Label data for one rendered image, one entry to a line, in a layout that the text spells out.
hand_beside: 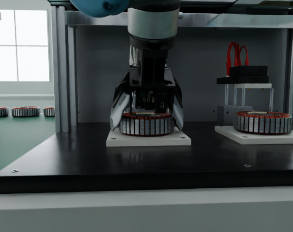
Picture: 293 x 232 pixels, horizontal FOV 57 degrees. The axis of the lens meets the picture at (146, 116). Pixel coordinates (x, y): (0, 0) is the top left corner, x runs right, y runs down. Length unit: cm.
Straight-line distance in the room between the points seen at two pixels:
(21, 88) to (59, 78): 678
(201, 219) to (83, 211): 13
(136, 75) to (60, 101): 26
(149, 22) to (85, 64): 44
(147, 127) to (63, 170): 19
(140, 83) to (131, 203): 19
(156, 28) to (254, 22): 37
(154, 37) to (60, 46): 31
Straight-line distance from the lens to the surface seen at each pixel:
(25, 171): 37
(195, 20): 67
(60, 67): 65
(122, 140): 47
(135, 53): 71
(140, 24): 39
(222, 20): 69
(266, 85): 63
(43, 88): 725
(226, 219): 33
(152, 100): 44
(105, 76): 79
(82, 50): 80
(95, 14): 28
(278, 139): 55
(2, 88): 759
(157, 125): 49
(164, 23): 39
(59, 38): 65
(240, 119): 57
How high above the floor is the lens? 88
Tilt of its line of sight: 6 degrees down
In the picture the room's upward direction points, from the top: straight up
